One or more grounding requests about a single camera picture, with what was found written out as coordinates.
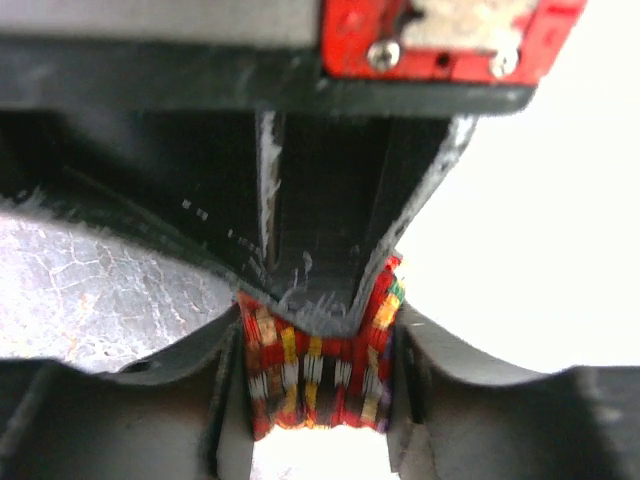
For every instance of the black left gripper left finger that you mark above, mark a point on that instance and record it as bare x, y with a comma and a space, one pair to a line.
180, 413

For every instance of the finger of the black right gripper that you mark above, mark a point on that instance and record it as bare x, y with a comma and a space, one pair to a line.
181, 183
350, 187

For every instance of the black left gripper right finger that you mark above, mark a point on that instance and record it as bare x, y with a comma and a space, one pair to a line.
460, 413

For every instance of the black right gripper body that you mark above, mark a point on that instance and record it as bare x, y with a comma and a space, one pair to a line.
375, 58

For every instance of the multicolour patchwork tie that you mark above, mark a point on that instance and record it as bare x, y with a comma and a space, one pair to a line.
296, 380

